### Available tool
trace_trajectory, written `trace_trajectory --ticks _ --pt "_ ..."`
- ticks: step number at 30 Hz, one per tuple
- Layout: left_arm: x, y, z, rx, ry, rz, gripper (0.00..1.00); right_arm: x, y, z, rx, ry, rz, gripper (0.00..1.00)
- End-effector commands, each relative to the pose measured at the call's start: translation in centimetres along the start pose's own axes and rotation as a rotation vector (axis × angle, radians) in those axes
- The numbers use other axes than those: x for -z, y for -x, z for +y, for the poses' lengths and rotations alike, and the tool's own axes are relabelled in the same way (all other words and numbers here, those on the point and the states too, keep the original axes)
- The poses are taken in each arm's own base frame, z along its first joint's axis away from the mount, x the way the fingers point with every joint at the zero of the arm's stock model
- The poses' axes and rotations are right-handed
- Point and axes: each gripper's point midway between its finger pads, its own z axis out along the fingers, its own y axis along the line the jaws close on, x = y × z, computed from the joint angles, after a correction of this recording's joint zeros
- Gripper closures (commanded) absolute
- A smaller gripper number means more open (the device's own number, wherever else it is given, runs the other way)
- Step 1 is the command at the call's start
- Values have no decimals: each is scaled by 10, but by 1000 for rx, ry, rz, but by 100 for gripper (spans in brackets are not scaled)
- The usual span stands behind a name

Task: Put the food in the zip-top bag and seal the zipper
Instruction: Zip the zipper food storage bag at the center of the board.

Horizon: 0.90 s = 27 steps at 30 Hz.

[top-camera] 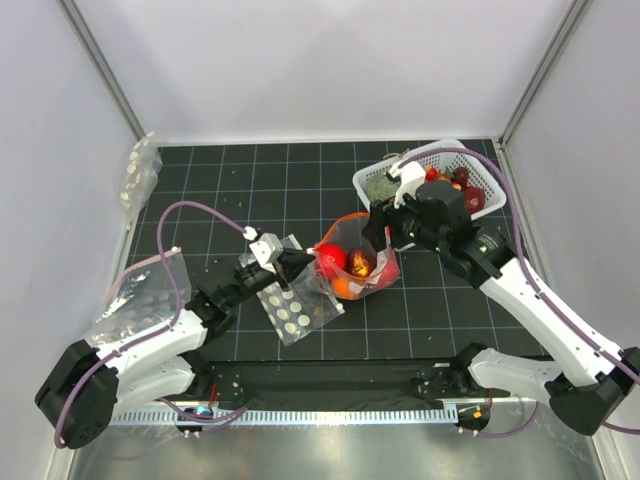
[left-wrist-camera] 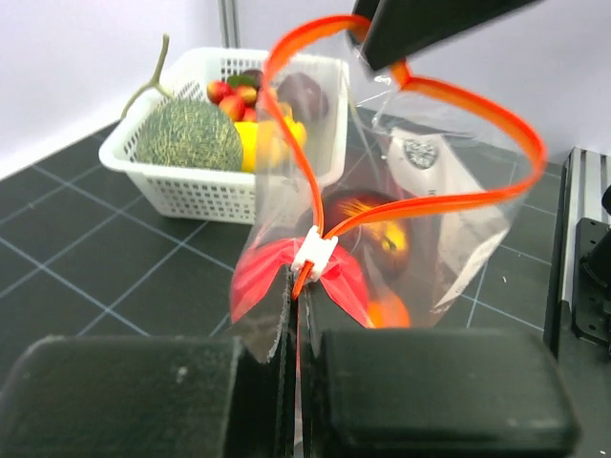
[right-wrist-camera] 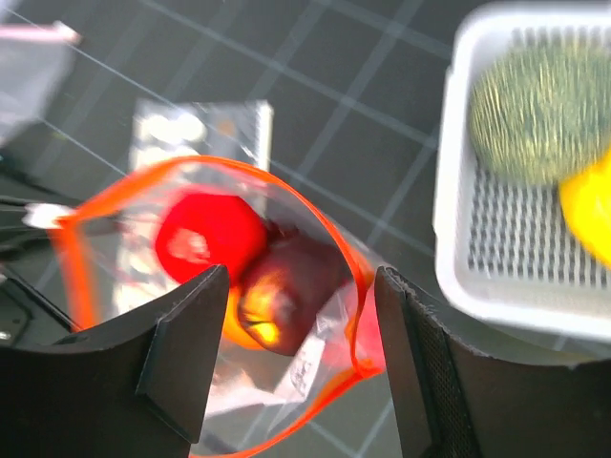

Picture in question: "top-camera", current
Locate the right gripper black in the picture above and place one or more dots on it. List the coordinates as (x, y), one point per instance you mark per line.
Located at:
(384, 214)

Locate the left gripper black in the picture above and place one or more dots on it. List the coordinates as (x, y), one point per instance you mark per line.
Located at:
(292, 261)

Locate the red pepper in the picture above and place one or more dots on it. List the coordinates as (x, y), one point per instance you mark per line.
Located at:
(331, 259)

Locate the orange fruit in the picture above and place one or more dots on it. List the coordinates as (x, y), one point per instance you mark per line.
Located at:
(341, 288)

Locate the clear zip bag red zipper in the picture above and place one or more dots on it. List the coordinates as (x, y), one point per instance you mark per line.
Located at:
(347, 233)

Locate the red apple top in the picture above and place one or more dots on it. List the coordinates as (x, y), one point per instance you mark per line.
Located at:
(361, 262)

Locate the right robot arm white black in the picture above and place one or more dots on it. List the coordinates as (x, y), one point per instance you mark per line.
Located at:
(587, 377)

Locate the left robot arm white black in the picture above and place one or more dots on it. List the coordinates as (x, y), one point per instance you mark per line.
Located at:
(145, 346)

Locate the bag of white discs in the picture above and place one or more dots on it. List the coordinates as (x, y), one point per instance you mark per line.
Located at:
(296, 312)

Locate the crumpled clear bag left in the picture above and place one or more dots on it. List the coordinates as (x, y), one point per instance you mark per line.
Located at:
(145, 295)

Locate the green netted melon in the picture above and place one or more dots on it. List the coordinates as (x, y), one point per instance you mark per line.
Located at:
(378, 187)

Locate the small strawberries pile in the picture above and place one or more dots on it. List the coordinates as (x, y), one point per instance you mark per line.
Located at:
(433, 174)

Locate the dark red apple right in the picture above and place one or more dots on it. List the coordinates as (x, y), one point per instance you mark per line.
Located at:
(474, 198)

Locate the dark red plum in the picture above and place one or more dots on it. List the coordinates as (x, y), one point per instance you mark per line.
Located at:
(461, 177)

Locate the white plastic fruit basket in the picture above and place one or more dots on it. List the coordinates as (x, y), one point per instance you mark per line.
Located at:
(443, 155)

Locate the black grid cutting mat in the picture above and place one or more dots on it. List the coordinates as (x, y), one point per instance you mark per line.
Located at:
(301, 189)

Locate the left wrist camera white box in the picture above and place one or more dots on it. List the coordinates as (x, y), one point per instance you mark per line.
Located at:
(266, 249)

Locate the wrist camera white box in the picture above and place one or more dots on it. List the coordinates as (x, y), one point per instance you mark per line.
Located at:
(266, 249)
(409, 176)

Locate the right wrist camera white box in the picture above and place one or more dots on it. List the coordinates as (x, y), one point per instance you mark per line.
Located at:
(409, 176)

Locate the white slotted cable duct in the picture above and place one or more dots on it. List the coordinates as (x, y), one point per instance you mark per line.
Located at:
(162, 415)

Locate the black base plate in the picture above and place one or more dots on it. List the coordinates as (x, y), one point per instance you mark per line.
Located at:
(333, 385)

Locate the clear bag at wall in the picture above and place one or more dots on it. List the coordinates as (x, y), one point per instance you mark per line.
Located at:
(140, 178)

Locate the right aluminium frame post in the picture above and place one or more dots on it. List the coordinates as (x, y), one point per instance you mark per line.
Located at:
(558, 43)

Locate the aluminium frame post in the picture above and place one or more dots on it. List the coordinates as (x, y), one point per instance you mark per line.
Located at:
(84, 34)
(558, 43)

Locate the left aluminium frame post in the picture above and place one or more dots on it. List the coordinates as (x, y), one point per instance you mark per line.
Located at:
(84, 34)

